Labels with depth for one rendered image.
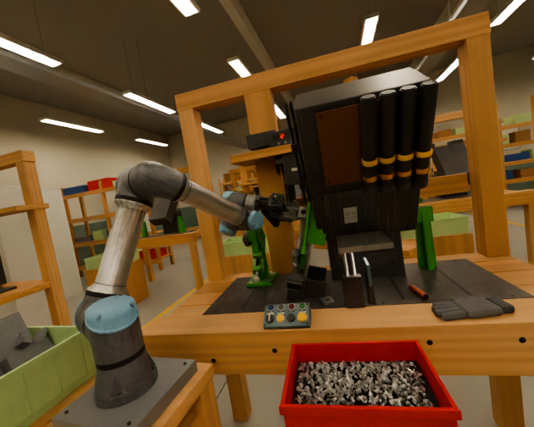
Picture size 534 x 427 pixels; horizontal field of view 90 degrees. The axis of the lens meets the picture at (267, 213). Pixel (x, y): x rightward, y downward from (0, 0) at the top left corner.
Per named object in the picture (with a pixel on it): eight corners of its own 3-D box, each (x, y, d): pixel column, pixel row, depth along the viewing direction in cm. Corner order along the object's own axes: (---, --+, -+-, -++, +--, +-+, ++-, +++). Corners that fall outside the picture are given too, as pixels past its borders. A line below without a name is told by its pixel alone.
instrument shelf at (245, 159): (432, 124, 111) (431, 115, 111) (230, 163, 132) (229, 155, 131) (414, 135, 135) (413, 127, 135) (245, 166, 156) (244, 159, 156)
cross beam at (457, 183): (469, 191, 129) (467, 172, 128) (220, 224, 159) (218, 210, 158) (464, 191, 134) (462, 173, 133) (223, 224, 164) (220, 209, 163)
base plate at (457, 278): (536, 303, 80) (536, 296, 80) (203, 318, 105) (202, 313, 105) (465, 263, 121) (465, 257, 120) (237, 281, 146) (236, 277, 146)
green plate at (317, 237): (322, 259, 101) (329, 204, 99) (300, 256, 103) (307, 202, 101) (323, 252, 112) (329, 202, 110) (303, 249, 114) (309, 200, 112)
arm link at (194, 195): (151, 146, 74) (269, 209, 106) (136, 155, 82) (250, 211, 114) (136, 184, 71) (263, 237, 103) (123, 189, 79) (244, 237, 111)
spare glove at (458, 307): (490, 299, 82) (489, 291, 82) (519, 315, 72) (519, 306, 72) (422, 306, 85) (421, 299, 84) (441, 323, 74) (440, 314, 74)
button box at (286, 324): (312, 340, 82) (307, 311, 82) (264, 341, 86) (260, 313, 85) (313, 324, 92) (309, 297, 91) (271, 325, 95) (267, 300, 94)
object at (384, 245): (394, 252, 79) (393, 242, 79) (338, 257, 83) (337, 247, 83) (372, 230, 117) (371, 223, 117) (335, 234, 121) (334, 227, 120)
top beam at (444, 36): (492, 32, 113) (489, 9, 112) (176, 112, 148) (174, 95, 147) (480, 42, 121) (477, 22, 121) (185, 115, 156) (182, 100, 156)
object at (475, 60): (509, 255, 120) (490, 32, 113) (208, 280, 155) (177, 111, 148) (497, 251, 129) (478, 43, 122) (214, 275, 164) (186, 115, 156)
